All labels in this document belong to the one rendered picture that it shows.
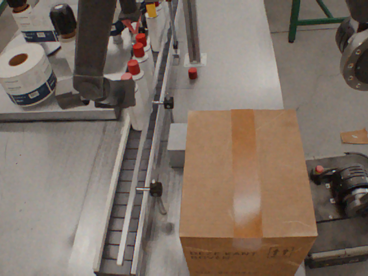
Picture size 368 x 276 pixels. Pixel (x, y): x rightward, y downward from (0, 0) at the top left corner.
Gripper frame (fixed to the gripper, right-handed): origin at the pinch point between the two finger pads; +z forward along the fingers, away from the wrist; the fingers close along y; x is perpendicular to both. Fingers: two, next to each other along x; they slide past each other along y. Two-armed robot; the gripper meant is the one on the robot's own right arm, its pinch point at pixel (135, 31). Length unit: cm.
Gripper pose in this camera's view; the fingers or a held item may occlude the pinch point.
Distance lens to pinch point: 125.9
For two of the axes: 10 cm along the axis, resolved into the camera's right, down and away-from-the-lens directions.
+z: 1.1, 6.3, 7.6
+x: 9.9, -0.1, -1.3
